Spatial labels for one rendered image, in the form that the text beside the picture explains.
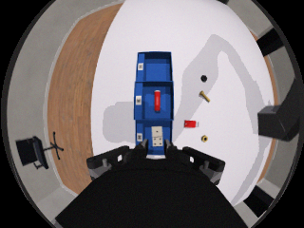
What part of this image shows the blue rack of bins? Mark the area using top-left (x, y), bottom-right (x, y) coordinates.
top-left (134, 51), bottom-right (174, 155)

